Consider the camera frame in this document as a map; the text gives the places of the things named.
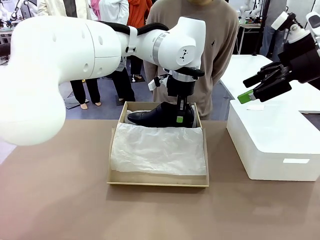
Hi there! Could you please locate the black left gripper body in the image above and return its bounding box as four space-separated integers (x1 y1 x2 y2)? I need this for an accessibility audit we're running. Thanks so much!
166 74 196 98

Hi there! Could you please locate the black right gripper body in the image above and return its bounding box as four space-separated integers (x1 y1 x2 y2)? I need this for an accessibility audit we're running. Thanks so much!
278 33 320 85

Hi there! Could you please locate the black leather buckle shoe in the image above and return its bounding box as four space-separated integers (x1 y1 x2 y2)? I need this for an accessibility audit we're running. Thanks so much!
127 101 196 129

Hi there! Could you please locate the brown cardboard shoe box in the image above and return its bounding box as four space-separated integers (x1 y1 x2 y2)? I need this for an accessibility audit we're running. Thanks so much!
106 100 210 188

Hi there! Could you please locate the bystander in blue jeans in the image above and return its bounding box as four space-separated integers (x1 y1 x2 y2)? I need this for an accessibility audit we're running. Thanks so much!
259 23 286 62

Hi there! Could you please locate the white tissue paper sheet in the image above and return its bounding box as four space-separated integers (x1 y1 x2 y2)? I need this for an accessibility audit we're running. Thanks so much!
109 109 208 177

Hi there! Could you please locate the wooden background table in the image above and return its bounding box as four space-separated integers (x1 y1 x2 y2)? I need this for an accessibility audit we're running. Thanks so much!
237 23 263 55

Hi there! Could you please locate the white plastic bin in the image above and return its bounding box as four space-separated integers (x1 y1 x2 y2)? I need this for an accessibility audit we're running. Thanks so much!
226 99 320 182

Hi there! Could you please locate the person in beige sweater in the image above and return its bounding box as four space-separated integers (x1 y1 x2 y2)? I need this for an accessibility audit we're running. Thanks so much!
143 0 240 121

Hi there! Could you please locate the mannequin in orange hoodie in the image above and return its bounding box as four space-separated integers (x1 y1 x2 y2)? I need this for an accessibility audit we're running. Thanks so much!
127 0 153 81

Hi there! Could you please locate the pink garment mannequin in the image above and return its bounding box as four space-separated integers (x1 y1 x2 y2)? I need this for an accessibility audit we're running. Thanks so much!
90 0 101 21

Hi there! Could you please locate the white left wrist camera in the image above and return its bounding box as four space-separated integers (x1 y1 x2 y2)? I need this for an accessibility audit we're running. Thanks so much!
148 75 167 91

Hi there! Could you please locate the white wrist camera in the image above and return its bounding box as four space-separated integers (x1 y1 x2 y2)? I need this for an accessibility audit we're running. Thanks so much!
148 75 167 91
270 11 305 41

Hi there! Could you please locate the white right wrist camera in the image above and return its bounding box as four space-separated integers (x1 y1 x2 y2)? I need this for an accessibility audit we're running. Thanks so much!
270 11 305 41

